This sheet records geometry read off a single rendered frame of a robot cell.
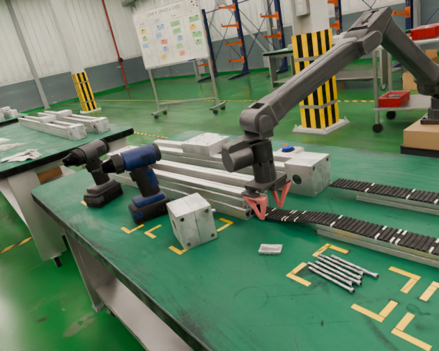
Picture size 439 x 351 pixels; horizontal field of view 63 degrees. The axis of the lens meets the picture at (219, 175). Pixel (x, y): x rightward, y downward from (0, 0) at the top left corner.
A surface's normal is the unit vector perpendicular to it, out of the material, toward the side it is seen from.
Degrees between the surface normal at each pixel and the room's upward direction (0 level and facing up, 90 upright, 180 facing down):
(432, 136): 90
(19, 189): 90
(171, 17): 90
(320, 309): 0
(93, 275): 90
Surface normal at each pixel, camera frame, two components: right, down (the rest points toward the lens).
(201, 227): 0.38, 0.25
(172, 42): -0.50, 0.40
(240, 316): -0.19, -0.92
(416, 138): -0.76, 0.37
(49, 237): 0.62, 0.16
